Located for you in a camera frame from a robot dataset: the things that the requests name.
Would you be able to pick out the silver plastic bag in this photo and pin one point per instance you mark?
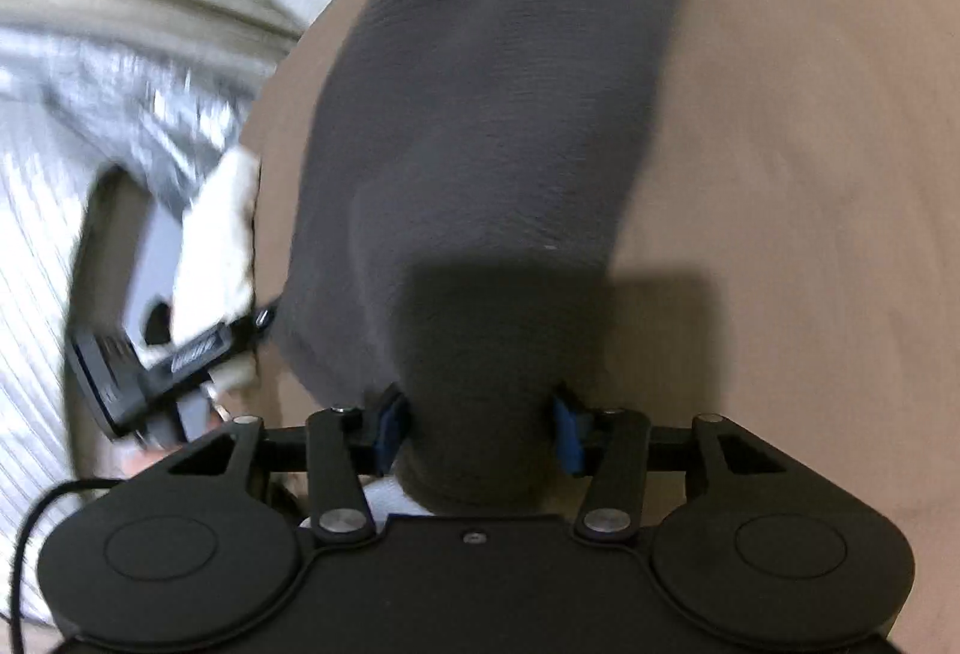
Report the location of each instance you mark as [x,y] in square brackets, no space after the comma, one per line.
[150,114]

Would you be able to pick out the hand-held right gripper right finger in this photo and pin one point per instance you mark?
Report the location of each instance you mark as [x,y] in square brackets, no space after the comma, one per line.
[568,436]

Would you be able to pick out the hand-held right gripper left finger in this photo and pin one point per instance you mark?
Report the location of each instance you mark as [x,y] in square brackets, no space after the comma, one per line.
[390,433]

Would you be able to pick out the white fleece garment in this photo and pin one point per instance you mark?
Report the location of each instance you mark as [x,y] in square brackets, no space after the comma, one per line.
[217,234]

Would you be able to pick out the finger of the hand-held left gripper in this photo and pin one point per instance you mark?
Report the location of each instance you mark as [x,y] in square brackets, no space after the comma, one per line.
[262,318]

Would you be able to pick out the quilted silver insulation sheet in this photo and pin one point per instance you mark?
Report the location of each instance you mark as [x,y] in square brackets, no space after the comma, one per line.
[37,324]

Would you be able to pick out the dark brown knit sweater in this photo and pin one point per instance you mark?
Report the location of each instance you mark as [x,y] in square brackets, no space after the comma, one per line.
[487,136]

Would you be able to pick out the brown cardboard board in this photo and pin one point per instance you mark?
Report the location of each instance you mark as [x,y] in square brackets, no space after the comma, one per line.
[105,234]

